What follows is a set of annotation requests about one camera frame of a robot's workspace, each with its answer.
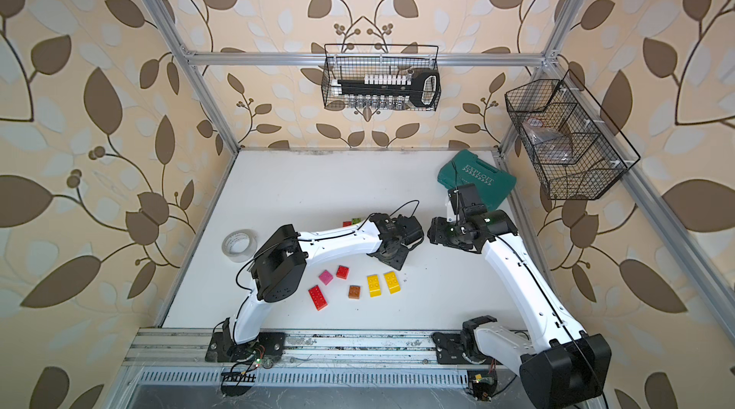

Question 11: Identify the yellow lego brick left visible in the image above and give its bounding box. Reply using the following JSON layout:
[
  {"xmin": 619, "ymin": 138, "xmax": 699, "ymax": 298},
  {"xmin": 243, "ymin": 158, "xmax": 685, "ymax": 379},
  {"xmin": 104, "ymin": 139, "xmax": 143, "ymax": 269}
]
[{"xmin": 367, "ymin": 275, "xmax": 382, "ymax": 297}]

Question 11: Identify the right wall wire basket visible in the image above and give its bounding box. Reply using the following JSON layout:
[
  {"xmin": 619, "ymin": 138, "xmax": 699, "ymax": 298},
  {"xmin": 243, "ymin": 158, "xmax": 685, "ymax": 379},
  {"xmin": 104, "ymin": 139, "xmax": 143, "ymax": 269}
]
[{"xmin": 505, "ymin": 70, "xmax": 641, "ymax": 200}]

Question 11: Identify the right circuit board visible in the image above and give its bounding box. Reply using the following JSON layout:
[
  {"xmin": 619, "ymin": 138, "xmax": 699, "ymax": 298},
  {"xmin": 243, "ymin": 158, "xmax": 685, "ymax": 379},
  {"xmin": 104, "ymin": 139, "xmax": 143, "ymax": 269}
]
[{"xmin": 467, "ymin": 371, "xmax": 498, "ymax": 402}]

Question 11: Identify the left circuit board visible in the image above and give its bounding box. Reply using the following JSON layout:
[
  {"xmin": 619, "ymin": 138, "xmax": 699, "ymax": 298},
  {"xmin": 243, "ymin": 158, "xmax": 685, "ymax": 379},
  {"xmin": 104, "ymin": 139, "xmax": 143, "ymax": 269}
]
[{"xmin": 220, "ymin": 357, "xmax": 275, "ymax": 398}]

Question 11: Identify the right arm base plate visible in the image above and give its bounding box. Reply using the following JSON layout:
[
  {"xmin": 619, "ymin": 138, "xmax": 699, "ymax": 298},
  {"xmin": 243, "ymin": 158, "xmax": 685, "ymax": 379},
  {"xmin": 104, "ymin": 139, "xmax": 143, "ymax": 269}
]
[{"xmin": 431, "ymin": 332, "xmax": 472, "ymax": 365}]

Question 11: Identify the yellow lego brick right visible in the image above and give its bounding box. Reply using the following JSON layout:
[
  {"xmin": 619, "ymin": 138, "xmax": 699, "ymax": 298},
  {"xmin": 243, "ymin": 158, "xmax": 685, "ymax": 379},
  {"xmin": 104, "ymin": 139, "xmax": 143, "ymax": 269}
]
[{"xmin": 384, "ymin": 271, "xmax": 401, "ymax": 294}]

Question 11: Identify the clear plastic bag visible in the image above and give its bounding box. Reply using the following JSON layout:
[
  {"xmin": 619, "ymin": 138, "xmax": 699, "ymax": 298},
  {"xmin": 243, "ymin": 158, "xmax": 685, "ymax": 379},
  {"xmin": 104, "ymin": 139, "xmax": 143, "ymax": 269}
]
[{"xmin": 523, "ymin": 118, "xmax": 573, "ymax": 164}]

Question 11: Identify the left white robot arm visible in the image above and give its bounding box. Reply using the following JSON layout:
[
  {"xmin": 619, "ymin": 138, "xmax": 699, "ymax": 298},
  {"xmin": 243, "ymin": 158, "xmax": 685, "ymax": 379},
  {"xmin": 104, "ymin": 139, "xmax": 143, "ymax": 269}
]
[{"xmin": 223, "ymin": 213, "xmax": 424, "ymax": 346}]

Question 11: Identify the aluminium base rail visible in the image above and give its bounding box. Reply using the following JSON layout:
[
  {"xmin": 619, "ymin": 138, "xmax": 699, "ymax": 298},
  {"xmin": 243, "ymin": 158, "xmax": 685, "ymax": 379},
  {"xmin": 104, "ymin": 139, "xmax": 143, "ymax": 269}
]
[{"xmin": 122, "ymin": 329, "xmax": 507, "ymax": 388}]

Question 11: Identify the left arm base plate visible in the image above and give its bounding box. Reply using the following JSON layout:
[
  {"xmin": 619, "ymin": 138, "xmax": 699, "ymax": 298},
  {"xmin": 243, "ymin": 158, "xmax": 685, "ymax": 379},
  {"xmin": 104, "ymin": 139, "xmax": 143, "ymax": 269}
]
[{"xmin": 205, "ymin": 332, "xmax": 286, "ymax": 363}]

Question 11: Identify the circuit board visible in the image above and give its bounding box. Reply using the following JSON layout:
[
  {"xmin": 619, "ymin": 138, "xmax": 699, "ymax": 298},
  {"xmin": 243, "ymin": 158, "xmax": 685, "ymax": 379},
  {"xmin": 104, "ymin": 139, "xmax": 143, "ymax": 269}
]
[
  {"xmin": 220, "ymin": 357, "xmax": 275, "ymax": 398},
  {"xmin": 467, "ymin": 371, "xmax": 498, "ymax": 402}
]

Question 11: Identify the green plastic tool case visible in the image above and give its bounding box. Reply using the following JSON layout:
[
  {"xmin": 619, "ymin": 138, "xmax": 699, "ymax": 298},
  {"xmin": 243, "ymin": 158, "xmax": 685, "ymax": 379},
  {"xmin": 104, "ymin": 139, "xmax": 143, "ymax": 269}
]
[{"xmin": 438, "ymin": 150, "xmax": 517, "ymax": 210}]

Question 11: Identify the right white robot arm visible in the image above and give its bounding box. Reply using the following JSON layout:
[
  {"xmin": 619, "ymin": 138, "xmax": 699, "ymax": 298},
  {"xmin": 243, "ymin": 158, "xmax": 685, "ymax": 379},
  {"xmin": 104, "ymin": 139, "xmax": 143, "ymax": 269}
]
[{"xmin": 427, "ymin": 184, "xmax": 612, "ymax": 408}]

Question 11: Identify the orange lego brick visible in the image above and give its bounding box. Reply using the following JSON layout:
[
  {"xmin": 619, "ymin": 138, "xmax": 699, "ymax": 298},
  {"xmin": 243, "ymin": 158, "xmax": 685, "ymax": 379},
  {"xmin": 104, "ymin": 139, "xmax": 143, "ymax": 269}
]
[{"xmin": 348, "ymin": 286, "xmax": 361, "ymax": 300}]

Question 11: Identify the white tape roll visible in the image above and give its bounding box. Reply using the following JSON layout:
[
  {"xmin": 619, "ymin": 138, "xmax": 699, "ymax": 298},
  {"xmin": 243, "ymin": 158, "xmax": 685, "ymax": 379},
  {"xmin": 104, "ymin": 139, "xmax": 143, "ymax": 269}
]
[{"xmin": 221, "ymin": 229, "xmax": 258, "ymax": 263}]

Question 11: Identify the back wall wire basket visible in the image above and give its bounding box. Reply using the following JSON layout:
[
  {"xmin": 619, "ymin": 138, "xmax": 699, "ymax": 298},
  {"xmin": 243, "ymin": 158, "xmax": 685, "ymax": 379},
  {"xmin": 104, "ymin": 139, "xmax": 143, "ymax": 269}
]
[{"xmin": 321, "ymin": 43, "xmax": 441, "ymax": 112}]

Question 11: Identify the long red lego front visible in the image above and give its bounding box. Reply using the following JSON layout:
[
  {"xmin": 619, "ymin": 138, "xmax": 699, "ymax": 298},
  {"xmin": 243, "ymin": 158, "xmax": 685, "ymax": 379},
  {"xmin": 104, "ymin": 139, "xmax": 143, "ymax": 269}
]
[{"xmin": 308, "ymin": 286, "xmax": 328, "ymax": 311}]

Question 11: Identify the small red lego brick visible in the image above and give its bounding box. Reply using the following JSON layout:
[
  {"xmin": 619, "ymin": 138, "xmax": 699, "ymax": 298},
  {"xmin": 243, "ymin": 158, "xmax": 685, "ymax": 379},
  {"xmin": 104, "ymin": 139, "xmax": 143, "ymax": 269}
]
[{"xmin": 335, "ymin": 266, "xmax": 350, "ymax": 280}]

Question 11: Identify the black socket set holder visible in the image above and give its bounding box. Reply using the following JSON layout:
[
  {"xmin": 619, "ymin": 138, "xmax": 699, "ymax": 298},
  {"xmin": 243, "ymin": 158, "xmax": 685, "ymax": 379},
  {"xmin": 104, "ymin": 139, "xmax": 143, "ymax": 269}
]
[{"xmin": 327, "ymin": 70, "xmax": 441, "ymax": 109}]

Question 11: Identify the yellow lego brick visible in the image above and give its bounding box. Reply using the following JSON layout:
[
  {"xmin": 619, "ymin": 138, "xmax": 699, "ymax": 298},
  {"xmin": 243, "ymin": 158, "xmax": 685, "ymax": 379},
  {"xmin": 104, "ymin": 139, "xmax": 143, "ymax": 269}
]
[
  {"xmin": 367, "ymin": 275, "xmax": 382, "ymax": 297},
  {"xmin": 384, "ymin": 271, "xmax": 401, "ymax": 294}
]

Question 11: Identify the wall wire basket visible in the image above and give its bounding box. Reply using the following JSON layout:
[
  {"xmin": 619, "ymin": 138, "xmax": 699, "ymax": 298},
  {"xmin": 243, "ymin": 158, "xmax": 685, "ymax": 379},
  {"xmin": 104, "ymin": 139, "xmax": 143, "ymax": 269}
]
[
  {"xmin": 505, "ymin": 70, "xmax": 641, "ymax": 200},
  {"xmin": 321, "ymin": 43, "xmax": 441, "ymax": 112}
]

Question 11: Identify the pink lego brick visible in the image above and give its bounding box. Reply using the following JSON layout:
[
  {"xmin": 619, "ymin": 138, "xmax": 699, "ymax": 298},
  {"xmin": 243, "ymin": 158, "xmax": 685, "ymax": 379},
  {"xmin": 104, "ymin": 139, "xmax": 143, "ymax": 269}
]
[{"xmin": 319, "ymin": 270, "xmax": 334, "ymax": 286}]

